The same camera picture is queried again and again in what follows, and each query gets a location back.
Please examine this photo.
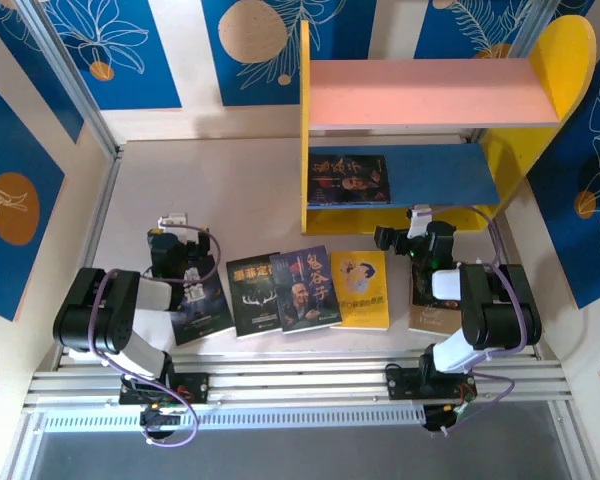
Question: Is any black wolf eyes book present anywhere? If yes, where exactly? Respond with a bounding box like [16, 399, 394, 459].
[169, 252, 234, 347]

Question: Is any black antler book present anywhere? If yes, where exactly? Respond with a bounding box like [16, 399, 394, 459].
[226, 251, 286, 340]

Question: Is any yellow cartoon book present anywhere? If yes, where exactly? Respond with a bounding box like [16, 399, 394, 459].
[329, 249, 390, 332]

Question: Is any brown scroll book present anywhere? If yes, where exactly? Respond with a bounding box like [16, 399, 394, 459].
[408, 259, 464, 335]

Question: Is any purple old man book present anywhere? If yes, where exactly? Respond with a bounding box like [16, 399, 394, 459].
[269, 244, 343, 335]

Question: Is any yellow pink blue bookshelf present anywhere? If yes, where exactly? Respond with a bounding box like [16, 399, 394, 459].
[299, 13, 597, 236]

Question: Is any dark book with red portrait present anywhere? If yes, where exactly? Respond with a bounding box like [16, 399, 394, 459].
[307, 153, 392, 207]

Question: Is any black base connector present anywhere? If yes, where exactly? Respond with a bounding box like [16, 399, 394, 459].
[138, 403, 182, 442]
[422, 402, 475, 437]

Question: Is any grey metal sheet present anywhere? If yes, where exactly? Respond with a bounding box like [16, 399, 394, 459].
[9, 402, 581, 480]

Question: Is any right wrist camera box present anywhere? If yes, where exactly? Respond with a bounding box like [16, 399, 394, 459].
[407, 203, 434, 239]

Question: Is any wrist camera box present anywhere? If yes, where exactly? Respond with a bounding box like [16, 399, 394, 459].
[157, 213, 188, 232]
[407, 203, 434, 239]

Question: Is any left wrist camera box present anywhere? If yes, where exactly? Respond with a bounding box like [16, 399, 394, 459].
[157, 213, 188, 232]

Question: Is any aluminium side rail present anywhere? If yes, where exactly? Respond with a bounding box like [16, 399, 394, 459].
[54, 142, 126, 361]

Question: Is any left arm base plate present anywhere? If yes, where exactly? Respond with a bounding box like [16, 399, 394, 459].
[118, 372, 211, 405]

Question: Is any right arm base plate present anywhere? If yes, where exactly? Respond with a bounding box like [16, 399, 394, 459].
[384, 367, 479, 401]

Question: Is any aluminium rail frame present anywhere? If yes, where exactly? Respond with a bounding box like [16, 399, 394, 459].
[22, 349, 576, 416]

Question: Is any white slotted cable duct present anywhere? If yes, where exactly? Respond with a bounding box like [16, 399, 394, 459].
[42, 405, 427, 432]

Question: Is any aluminium corner post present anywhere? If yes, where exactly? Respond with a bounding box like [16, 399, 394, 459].
[7, 0, 124, 156]

